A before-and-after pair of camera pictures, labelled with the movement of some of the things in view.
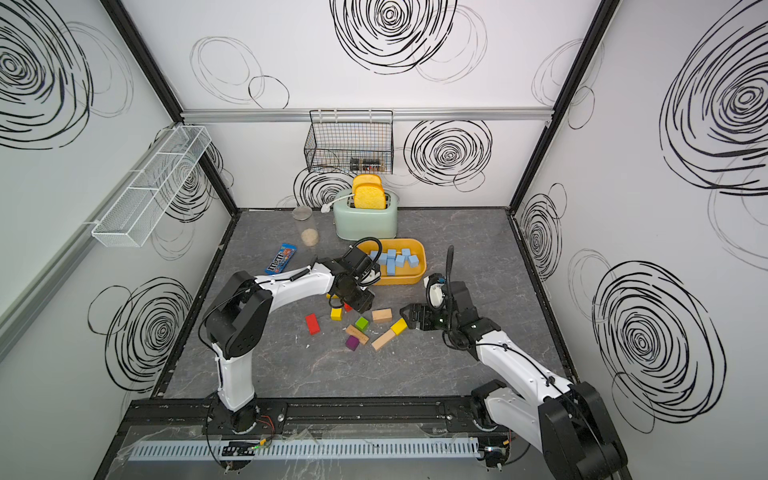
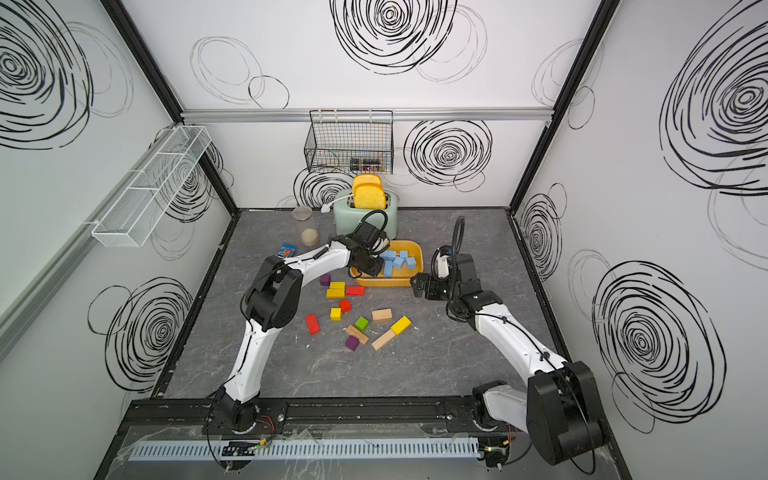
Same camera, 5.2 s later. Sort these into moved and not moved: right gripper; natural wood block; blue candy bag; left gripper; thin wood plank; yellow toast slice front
Moved: left gripper; right gripper
Not moved: blue candy bag; thin wood plank; yellow toast slice front; natural wood block
